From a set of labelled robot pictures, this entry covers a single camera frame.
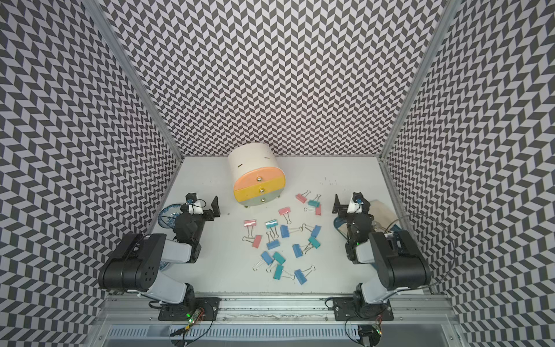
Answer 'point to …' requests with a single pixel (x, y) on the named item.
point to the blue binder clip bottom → (301, 275)
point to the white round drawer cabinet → (243, 157)
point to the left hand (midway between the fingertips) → (206, 198)
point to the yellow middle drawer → (245, 194)
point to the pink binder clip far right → (301, 198)
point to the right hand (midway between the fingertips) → (347, 197)
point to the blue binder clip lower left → (267, 259)
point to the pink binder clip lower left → (256, 240)
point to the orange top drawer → (258, 174)
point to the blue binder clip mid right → (297, 250)
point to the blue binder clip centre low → (272, 244)
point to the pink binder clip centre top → (285, 211)
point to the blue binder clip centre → (285, 231)
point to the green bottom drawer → (263, 199)
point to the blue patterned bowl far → (168, 215)
